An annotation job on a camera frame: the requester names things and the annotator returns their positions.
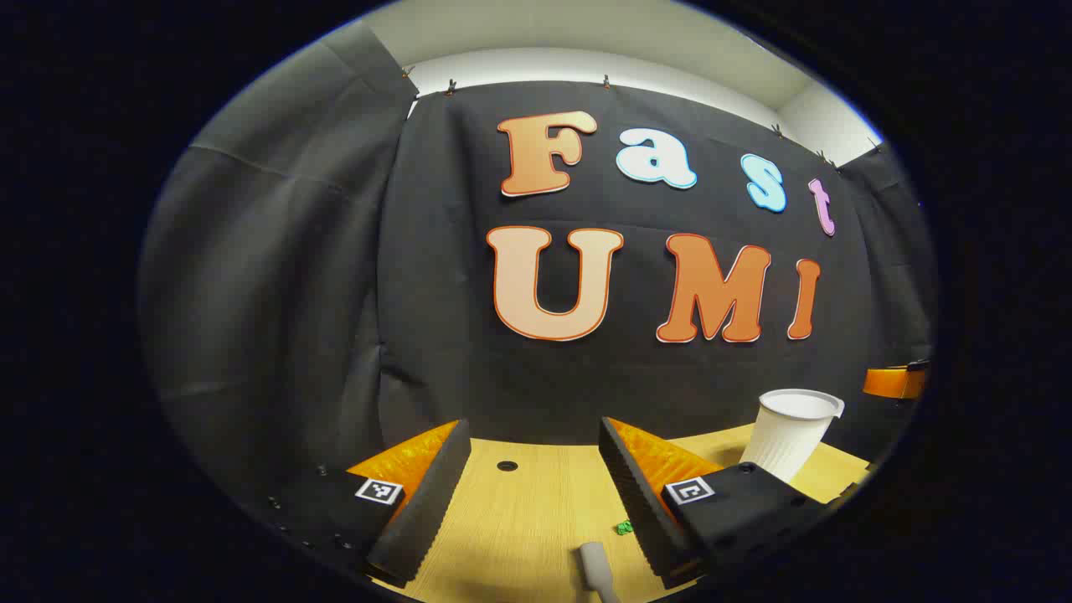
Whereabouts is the white garbage bin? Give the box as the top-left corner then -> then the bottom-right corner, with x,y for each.
738,388 -> 846,486

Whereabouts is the small grey broom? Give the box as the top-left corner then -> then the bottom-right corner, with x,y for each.
577,541 -> 623,603

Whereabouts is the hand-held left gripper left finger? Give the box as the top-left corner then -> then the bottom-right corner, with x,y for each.
251,419 -> 472,589

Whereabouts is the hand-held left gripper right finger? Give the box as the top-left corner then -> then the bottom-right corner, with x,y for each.
598,416 -> 838,591

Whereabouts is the wooden desktop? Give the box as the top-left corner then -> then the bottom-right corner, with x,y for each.
368,421 -> 874,603

